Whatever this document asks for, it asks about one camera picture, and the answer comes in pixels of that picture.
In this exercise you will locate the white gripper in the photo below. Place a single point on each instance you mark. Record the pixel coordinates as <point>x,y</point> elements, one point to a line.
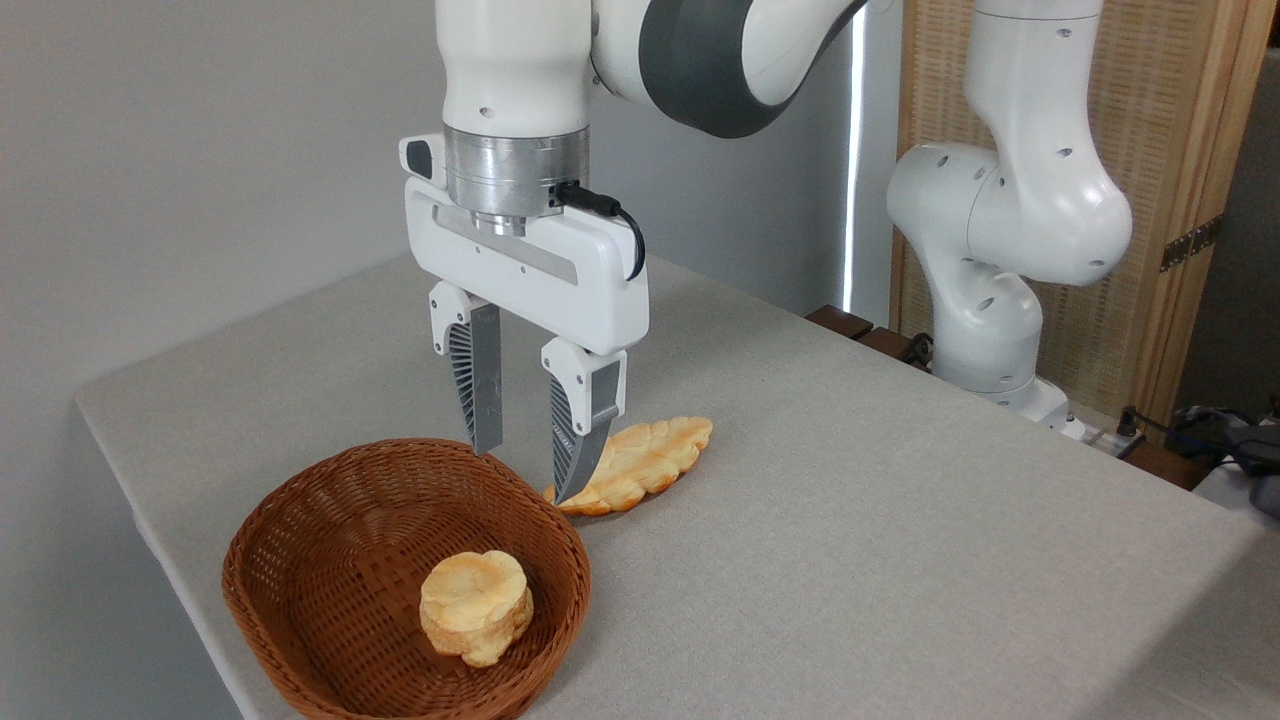
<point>560,275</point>

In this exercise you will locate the round bread roll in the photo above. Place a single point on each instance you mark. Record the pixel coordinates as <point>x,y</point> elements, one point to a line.
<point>478,605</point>

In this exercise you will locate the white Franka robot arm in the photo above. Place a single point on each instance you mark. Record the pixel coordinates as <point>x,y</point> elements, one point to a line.
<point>520,60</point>

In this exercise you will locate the long braided bread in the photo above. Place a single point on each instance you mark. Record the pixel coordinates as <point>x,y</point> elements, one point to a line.
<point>650,455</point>

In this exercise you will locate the brown wicker basket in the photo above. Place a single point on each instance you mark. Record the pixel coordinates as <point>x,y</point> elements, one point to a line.
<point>330,560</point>

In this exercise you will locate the dark brown wooden slat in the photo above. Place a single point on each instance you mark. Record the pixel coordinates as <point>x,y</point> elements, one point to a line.
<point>888,344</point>
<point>838,321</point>

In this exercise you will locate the metal screen hinge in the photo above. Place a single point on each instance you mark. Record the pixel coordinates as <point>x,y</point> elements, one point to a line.
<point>1190,243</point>

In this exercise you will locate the wooden rattan folding screen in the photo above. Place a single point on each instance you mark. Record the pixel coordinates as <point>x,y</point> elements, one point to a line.
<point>1150,100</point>

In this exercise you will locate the dark grey bag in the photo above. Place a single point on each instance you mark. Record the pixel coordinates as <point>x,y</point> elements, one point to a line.
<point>1245,450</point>

